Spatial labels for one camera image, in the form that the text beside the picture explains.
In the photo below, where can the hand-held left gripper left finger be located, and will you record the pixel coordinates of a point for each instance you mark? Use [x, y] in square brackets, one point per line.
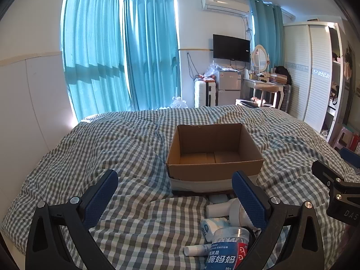
[101, 197]

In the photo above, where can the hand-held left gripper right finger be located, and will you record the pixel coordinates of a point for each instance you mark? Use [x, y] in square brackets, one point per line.
[250, 199]

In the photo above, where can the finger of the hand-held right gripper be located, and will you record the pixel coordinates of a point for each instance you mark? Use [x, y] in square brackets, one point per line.
[350, 157]
[327, 174]

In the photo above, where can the brown cardboard box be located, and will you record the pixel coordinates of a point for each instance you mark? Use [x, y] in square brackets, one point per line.
[213, 171]

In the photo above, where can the white cream tube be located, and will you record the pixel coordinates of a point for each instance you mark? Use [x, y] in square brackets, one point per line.
[197, 250]

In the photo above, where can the pink plastic stool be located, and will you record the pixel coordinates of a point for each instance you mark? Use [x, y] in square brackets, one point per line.
[343, 136]

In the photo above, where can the white bottle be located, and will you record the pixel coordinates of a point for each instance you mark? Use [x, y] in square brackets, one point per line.
[225, 211]

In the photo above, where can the light blue soap bar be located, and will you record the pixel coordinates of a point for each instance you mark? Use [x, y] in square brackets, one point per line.
[219, 198]

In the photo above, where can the blue white tissue pack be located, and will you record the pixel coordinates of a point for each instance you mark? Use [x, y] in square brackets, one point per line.
[212, 227]

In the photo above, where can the grey checkered blanket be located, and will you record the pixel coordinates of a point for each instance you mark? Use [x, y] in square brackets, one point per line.
[135, 152]

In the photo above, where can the clear floss pick jar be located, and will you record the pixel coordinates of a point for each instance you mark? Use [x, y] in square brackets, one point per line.
[225, 254]

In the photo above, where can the white slatted wardrobe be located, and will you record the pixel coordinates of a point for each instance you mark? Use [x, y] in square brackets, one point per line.
[309, 73]

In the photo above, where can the dark stool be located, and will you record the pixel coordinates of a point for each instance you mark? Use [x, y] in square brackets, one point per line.
[253, 103]

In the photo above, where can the black bag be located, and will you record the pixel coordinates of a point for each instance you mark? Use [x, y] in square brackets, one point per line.
[283, 74]

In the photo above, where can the white dressing table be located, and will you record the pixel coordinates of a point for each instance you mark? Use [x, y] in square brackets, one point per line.
[263, 85]

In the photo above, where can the small white fridge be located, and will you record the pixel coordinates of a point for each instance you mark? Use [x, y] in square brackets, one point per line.
[229, 88]

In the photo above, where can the white suitcase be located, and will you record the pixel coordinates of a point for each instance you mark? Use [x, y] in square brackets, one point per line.
[203, 94]

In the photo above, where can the clear plastic bag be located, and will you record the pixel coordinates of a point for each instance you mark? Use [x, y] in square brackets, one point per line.
[211, 70]
[179, 103]

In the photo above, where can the orange box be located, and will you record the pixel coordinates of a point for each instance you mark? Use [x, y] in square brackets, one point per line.
[206, 78]

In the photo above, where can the white oval mirror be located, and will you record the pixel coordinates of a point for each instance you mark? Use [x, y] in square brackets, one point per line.
[259, 57]

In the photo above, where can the wide teal curtain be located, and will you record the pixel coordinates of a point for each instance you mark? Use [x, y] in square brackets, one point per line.
[92, 47]

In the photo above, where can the narrow teal curtain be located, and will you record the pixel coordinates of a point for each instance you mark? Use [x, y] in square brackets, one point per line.
[152, 50]

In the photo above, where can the teal curtain beside wardrobe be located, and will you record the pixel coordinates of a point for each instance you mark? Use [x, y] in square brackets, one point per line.
[264, 25]

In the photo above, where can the white air conditioner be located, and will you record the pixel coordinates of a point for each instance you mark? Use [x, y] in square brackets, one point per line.
[225, 4]

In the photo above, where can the black wall television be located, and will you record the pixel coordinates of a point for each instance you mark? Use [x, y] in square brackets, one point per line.
[230, 47]

